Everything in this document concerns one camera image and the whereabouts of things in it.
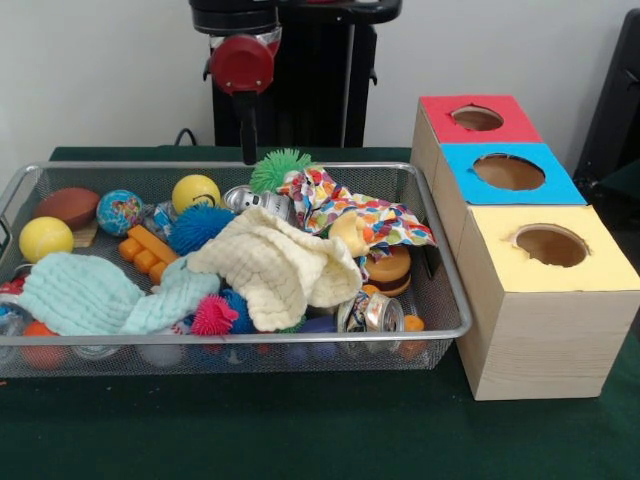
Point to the silver toy robot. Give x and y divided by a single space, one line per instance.
270 202

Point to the blue globe print ball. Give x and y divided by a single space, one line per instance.
120 212

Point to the yellow ball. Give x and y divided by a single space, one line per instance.
46 240
192 190

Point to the white multicolour dotted cloth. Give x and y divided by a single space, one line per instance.
320 195
405 227

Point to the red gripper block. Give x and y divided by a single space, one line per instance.
242 65

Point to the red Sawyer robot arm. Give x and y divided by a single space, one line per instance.
235 15

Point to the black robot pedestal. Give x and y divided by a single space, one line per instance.
325 75

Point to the green fuzzy toy with eyes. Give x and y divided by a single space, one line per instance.
272 170

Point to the mint green cloth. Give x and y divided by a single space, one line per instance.
80 295

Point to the wooden box with three holes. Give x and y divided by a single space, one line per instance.
550 340

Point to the black chair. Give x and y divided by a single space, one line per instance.
615 100

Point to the orange plastic grid tray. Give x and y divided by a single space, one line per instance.
145 250

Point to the brown toy football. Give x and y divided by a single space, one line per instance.
67 205

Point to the cream waffle cloth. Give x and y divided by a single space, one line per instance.
280 260

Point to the dark green tablecloth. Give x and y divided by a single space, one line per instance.
625 180
300 430

